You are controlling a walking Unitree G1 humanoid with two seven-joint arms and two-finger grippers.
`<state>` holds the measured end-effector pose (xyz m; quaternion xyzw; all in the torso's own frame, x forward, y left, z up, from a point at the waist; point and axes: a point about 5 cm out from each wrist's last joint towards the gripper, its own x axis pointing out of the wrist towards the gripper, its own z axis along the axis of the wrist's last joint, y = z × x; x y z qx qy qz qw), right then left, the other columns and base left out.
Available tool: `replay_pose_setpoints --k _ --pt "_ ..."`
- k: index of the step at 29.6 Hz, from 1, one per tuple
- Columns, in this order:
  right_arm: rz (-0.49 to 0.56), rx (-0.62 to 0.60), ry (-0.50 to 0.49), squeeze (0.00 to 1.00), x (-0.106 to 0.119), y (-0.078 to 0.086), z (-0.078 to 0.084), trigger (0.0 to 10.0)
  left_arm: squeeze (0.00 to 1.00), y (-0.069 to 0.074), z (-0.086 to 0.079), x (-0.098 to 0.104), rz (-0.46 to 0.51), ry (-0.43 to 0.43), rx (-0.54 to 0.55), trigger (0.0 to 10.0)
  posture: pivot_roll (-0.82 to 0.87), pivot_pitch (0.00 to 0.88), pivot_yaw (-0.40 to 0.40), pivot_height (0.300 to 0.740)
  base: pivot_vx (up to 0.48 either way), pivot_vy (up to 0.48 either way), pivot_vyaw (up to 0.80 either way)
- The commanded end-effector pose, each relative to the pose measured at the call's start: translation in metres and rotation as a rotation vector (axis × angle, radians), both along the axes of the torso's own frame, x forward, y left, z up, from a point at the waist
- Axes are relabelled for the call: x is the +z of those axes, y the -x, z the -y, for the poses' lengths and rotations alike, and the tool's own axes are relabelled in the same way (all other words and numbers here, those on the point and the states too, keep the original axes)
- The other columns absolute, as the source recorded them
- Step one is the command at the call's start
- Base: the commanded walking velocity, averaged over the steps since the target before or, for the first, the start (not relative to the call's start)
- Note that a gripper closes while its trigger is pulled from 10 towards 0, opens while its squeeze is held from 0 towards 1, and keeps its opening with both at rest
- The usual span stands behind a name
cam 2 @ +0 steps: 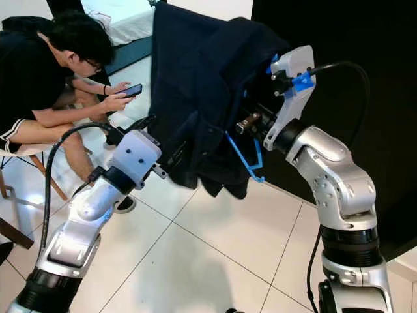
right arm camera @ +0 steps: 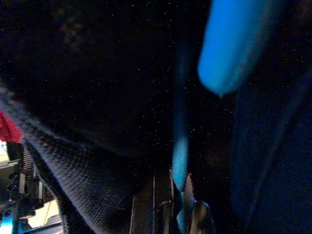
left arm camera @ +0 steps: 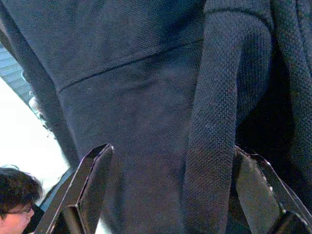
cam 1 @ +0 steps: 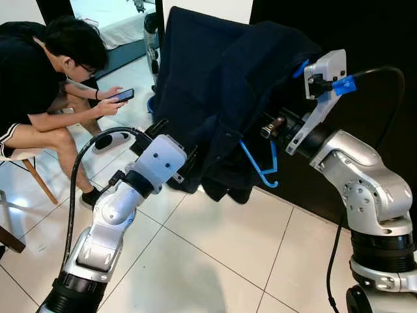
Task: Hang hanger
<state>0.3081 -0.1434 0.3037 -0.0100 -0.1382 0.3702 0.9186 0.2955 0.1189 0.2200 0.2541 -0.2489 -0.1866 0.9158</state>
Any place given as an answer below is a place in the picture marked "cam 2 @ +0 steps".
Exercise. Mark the blue plastic hanger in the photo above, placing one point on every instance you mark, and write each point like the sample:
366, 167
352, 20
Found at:
237, 154

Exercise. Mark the navy pique shirt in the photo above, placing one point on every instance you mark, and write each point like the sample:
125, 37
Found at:
202, 85

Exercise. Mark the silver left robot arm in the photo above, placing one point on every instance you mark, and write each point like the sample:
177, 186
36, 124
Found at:
75, 241

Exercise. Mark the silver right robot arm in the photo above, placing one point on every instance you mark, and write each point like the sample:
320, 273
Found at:
332, 163

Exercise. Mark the blue smartphone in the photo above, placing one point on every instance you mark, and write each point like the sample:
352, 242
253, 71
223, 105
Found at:
131, 90

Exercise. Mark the bed with white bedding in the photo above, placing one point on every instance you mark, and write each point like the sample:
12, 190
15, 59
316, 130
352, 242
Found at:
124, 23

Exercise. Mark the white chair with wooden legs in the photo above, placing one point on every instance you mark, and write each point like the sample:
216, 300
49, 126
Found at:
26, 149

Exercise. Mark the person in black shirt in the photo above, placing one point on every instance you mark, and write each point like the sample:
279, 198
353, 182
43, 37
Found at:
32, 72

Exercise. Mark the dark wooden table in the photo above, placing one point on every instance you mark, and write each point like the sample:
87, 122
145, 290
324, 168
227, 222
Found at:
14, 233

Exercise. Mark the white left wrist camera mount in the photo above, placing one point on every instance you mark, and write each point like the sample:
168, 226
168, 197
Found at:
137, 155

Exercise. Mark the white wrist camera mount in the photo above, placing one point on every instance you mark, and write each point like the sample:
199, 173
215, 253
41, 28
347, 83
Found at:
137, 155
296, 62

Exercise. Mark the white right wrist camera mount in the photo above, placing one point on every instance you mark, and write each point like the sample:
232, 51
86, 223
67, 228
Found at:
296, 62

